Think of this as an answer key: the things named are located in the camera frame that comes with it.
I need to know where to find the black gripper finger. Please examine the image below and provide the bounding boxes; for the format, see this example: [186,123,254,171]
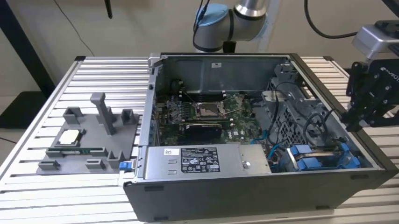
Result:
[340,61,371,125]
[345,88,399,133]

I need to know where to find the black disk wire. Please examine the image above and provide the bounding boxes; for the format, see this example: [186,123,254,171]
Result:
[302,113,332,147]
[320,108,346,143]

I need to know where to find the grey disk bay cage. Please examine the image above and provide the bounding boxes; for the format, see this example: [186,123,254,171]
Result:
[285,139,375,174]

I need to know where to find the open socket cover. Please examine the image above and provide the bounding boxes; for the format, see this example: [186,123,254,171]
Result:
[220,96,246,113]

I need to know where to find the green motherboard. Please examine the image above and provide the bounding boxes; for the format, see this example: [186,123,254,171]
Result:
[154,93,266,147]

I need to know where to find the CPU socket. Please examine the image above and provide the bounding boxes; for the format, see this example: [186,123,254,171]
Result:
[192,101,224,119]

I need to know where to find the black RAM slots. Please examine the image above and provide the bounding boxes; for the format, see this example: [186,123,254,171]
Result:
[178,89,228,99]

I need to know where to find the thin locking lever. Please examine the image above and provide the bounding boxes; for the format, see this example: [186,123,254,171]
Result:
[182,90,200,106]

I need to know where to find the black graphics card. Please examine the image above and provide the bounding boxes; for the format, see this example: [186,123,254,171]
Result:
[178,122,233,144]

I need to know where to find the open black PC case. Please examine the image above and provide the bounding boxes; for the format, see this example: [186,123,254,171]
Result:
[122,52,399,222]

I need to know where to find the silver power supply unit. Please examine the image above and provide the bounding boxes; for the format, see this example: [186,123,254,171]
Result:
[142,144,272,181]

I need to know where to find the grey parts rack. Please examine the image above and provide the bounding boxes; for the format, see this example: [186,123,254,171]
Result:
[36,92,141,176]

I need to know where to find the green RAM stick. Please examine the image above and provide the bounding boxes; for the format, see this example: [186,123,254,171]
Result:
[60,147,104,156]

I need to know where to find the silver CPU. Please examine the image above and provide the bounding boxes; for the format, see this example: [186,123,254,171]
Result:
[57,129,84,146]

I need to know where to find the black stand with base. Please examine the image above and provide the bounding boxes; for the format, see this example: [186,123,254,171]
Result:
[0,0,57,129]

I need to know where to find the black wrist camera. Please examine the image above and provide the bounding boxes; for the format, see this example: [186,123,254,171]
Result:
[372,20,399,33]

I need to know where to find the silver metal bracket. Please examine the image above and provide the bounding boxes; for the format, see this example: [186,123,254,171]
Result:
[260,90,285,104]

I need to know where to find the long black wire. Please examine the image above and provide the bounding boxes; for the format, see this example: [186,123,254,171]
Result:
[266,81,302,141]

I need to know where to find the thick black hanging cable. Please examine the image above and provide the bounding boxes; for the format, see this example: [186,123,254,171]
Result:
[302,0,360,39]

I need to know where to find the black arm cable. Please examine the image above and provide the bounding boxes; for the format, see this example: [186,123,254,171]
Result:
[193,0,210,32]

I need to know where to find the thin black wall cable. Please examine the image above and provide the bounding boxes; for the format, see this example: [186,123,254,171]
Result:
[52,0,94,57]

